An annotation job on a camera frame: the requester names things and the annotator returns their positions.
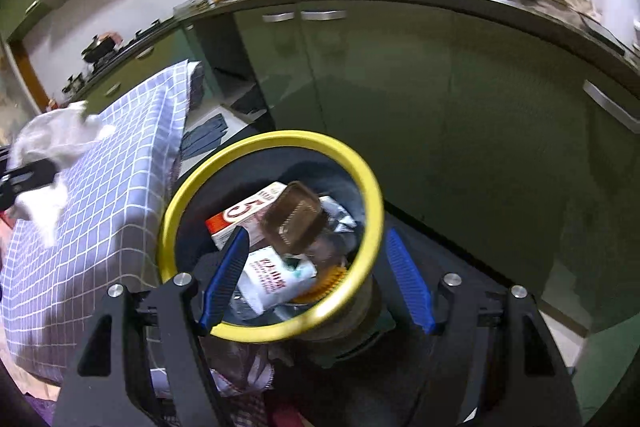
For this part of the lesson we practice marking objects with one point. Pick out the red white number box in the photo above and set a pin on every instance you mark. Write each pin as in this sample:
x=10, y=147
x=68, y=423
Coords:
x=246, y=214

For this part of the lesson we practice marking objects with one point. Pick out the small black pot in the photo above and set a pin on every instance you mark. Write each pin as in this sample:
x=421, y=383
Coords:
x=73, y=85

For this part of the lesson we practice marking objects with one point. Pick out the blue checkered tablecloth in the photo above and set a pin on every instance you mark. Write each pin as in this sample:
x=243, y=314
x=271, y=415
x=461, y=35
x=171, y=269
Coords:
x=107, y=234

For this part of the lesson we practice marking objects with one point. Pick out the yellow-rimmed dark trash bin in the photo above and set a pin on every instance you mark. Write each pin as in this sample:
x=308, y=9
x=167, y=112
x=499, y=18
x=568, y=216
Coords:
x=348, y=320

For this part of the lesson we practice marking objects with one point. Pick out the white printed pouch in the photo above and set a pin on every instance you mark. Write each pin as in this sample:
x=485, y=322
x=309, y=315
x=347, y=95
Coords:
x=267, y=280

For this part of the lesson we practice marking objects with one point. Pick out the crumpled silver wrapper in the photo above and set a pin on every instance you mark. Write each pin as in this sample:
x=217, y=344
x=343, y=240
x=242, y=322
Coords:
x=338, y=237

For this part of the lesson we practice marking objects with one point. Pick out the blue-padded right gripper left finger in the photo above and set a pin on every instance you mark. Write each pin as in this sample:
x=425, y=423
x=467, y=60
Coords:
x=109, y=382

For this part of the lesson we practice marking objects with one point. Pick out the white plastic bag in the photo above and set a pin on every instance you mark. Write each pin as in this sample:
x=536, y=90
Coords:
x=63, y=136

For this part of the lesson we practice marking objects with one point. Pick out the brown plastic tray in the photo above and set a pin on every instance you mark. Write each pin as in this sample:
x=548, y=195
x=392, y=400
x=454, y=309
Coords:
x=294, y=220

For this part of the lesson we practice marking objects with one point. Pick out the orange ridged cap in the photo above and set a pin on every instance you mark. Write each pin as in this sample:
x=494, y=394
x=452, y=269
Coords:
x=330, y=278

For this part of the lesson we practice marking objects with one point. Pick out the green kitchen cabinets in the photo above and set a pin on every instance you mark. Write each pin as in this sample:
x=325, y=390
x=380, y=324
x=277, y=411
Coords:
x=502, y=126

